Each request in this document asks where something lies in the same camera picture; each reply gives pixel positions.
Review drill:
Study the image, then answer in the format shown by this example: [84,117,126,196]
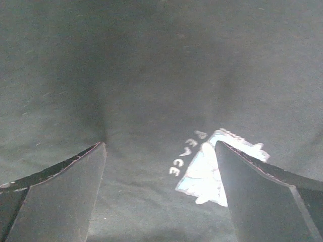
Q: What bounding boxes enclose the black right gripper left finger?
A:
[1,142,106,242]

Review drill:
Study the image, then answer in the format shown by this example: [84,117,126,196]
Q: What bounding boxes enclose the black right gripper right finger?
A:
[215,141,322,241]

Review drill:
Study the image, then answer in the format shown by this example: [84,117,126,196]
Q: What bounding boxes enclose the black flower print t-shirt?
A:
[1,1,322,241]

